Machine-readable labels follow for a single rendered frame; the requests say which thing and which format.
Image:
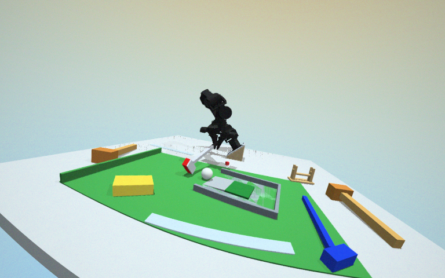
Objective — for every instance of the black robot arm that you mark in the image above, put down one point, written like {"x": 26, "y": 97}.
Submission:
{"x": 216, "y": 103}

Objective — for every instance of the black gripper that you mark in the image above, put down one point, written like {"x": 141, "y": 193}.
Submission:
{"x": 223, "y": 135}

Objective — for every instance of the white golf ball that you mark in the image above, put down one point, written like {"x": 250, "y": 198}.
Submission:
{"x": 207, "y": 173}

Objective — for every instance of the green flat mat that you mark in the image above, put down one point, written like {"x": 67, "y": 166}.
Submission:
{"x": 174, "y": 198}

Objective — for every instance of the orange mallet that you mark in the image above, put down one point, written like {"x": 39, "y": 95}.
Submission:
{"x": 344, "y": 194}
{"x": 104, "y": 154}

